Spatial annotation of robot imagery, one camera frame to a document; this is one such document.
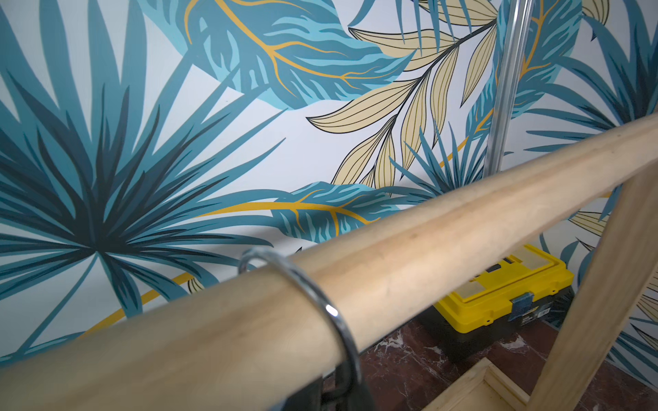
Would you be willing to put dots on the yellow black toolbox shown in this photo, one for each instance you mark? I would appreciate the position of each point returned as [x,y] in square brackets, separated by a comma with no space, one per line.
[516,291]

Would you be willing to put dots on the wooden hanging rack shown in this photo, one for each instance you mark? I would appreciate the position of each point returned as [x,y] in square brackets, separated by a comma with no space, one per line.
[249,343]

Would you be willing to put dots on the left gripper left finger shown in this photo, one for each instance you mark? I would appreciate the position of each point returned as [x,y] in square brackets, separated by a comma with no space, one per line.
[306,399]

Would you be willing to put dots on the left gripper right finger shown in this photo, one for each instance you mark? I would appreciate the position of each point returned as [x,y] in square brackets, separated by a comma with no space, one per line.
[355,399]

